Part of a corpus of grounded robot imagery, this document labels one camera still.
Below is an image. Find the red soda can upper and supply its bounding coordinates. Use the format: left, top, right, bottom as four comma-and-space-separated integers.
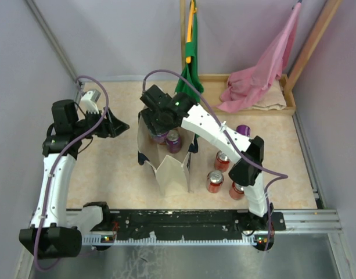
214, 151, 230, 173

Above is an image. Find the red soda can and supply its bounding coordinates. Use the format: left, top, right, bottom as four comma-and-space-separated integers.
214, 151, 230, 173
229, 182, 244, 201
206, 170, 224, 194

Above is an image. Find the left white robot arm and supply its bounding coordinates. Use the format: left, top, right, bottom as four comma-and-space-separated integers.
19, 99, 129, 260

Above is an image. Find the red soda can lower left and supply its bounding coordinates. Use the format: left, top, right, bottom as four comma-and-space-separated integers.
206, 170, 224, 194

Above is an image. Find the red soda can lower right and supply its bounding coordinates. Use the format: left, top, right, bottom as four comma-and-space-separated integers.
229, 182, 244, 201

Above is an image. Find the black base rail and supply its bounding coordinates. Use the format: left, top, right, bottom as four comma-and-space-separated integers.
78, 208, 286, 248

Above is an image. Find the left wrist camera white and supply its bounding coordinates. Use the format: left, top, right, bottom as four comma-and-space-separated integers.
80, 90, 100, 114

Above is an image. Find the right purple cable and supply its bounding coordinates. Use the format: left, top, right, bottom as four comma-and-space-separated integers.
142, 69, 289, 252

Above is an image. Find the pink hanging cloth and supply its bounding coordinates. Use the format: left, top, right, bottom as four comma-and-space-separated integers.
217, 1, 301, 113

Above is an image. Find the beige folded cloth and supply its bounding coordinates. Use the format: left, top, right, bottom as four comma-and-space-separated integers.
251, 80, 287, 110

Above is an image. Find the green hanging shirt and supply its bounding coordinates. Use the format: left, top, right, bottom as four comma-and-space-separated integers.
181, 1, 204, 94

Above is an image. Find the cream canvas tote bag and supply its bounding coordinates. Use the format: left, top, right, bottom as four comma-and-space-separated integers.
137, 116, 198, 196

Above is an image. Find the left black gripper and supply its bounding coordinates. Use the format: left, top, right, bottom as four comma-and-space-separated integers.
73, 106, 130, 140

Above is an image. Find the purple soda can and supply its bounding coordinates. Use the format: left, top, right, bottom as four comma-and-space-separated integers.
151, 132, 168, 145
166, 130, 182, 153
236, 124, 251, 137

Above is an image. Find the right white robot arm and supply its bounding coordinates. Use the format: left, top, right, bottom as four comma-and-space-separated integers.
140, 85, 272, 230

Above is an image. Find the wooden tray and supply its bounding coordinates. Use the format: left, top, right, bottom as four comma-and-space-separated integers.
199, 74, 296, 116

